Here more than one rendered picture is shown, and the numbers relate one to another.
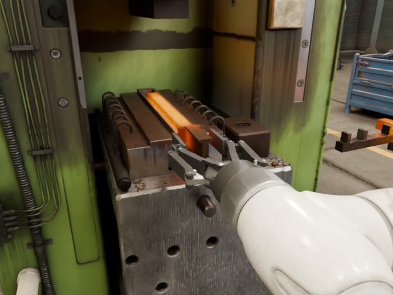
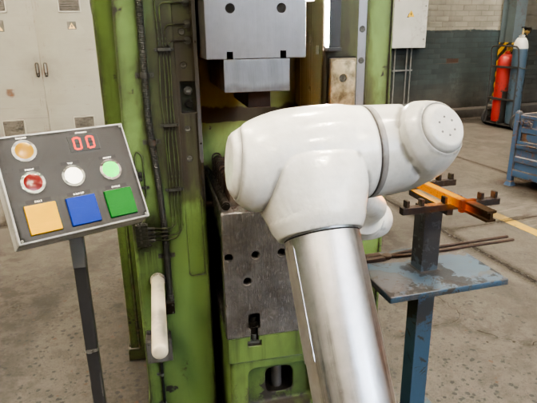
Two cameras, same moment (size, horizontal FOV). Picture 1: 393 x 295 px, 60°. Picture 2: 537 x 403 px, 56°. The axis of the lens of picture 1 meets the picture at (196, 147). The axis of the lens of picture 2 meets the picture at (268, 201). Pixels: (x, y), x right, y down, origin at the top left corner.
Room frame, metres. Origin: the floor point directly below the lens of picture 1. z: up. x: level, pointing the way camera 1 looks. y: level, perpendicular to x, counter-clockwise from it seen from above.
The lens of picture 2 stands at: (-0.90, -0.19, 1.43)
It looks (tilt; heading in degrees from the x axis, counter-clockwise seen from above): 18 degrees down; 7
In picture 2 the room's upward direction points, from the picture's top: 1 degrees counter-clockwise
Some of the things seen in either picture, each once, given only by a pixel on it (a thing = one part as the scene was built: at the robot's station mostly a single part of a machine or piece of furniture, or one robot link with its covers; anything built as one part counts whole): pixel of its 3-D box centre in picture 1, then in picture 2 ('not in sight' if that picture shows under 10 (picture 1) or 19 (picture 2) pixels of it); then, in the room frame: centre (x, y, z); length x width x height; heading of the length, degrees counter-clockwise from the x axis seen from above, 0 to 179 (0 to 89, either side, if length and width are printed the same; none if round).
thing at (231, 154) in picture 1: (233, 159); not in sight; (0.52, -0.06, 1.00); 0.11 x 0.01 x 0.04; 178
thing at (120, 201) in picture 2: not in sight; (120, 202); (0.35, 0.38, 1.01); 0.07 x 0.05 x 0.07; 135
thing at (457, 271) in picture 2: not in sight; (423, 269); (0.62, -0.49, 0.71); 0.40 x 0.30 x 0.02; 113
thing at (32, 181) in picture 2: not in sight; (33, 182); (0.24, 0.55, 1.09); 0.05 x 0.03 x 0.04; 110
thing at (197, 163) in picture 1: (199, 164); not in sight; (0.49, 0.00, 1.00); 0.11 x 0.01 x 0.04; 41
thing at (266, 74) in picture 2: not in sight; (244, 70); (0.83, 0.11, 1.32); 0.42 x 0.20 x 0.10; 20
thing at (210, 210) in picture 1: (207, 206); not in sight; (0.57, -0.02, 0.87); 0.04 x 0.03 x 0.03; 20
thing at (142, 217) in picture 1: (175, 205); (264, 241); (0.86, 0.06, 0.69); 0.56 x 0.38 x 0.45; 20
